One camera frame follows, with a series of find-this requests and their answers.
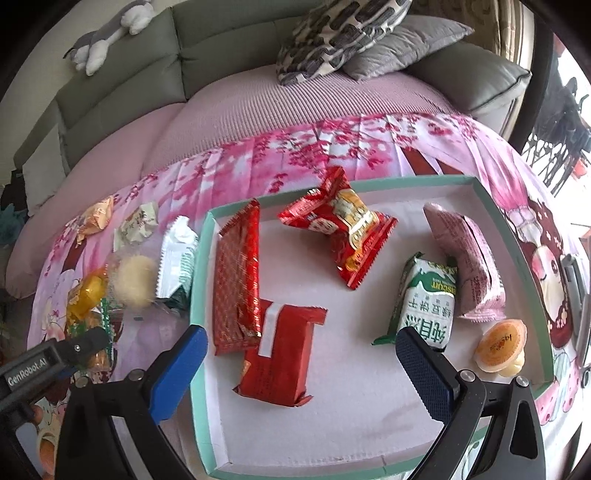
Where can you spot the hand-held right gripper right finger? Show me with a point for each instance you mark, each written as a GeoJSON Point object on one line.
{"type": "Point", "coordinates": [422, 369]}

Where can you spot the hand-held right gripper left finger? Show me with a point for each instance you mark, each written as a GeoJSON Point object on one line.
{"type": "Point", "coordinates": [180, 369]}

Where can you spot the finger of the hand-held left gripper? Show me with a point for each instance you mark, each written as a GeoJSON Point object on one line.
{"type": "Point", "coordinates": [90, 340]}

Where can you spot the green orange snack packet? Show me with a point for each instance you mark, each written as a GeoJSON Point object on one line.
{"type": "Point", "coordinates": [105, 318]}

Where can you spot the yellow snack packet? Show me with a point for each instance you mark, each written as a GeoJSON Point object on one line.
{"type": "Point", "coordinates": [85, 295]}

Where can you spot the green white biscuit packet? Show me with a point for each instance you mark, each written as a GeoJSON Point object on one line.
{"type": "Point", "coordinates": [425, 295]}

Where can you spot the round yellow cake clear wrap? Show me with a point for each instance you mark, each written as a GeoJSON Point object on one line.
{"type": "Point", "coordinates": [134, 279]}

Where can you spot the orange jelly cup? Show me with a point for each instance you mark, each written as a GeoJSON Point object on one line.
{"type": "Point", "coordinates": [501, 344]}

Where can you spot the teal-rimmed white cardboard box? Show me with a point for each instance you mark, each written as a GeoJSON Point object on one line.
{"type": "Point", "coordinates": [351, 415]}

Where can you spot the red patterned wafer packet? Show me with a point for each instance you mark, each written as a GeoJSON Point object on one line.
{"type": "Point", "coordinates": [235, 286]}

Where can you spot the plain red white-strip packet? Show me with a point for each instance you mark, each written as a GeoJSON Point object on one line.
{"type": "Point", "coordinates": [281, 364]}

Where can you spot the white green zigzag-edge packet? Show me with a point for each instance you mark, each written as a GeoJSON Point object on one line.
{"type": "Point", "coordinates": [178, 263]}

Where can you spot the cream snack packet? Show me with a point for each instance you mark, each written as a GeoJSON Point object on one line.
{"type": "Point", "coordinates": [136, 226]}

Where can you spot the small orange snack packet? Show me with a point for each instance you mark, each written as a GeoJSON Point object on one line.
{"type": "Point", "coordinates": [97, 217]}

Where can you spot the pink snack packet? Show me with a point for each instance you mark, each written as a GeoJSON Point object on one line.
{"type": "Point", "coordinates": [461, 249]}

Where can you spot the red pastry packet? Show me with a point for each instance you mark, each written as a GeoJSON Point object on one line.
{"type": "Point", "coordinates": [341, 226]}

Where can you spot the teal cloth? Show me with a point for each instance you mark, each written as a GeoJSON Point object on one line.
{"type": "Point", "coordinates": [9, 228]}

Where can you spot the dark clothing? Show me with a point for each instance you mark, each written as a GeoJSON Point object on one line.
{"type": "Point", "coordinates": [9, 194]}

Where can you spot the light grey cushion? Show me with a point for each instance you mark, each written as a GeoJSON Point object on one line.
{"type": "Point", "coordinates": [44, 173]}

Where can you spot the printed cartoon blanket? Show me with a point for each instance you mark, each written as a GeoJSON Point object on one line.
{"type": "Point", "coordinates": [323, 147]}

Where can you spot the pink sofa cover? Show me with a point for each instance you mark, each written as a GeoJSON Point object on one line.
{"type": "Point", "coordinates": [277, 110]}

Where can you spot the grey white plush toy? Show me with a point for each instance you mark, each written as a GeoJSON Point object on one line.
{"type": "Point", "coordinates": [97, 46]}

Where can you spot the grey pillow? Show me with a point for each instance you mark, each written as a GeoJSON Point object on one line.
{"type": "Point", "coordinates": [406, 46]}

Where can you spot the grey-green sofa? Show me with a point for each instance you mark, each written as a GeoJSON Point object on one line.
{"type": "Point", "coordinates": [221, 32]}

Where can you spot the black white patterned pillow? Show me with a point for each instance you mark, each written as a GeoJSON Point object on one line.
{"type": "Point", "coordinates": [341, 32]}

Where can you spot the grey metal frame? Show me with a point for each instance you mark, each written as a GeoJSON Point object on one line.
{"type": "Point", "coordinates": [572, 286]}

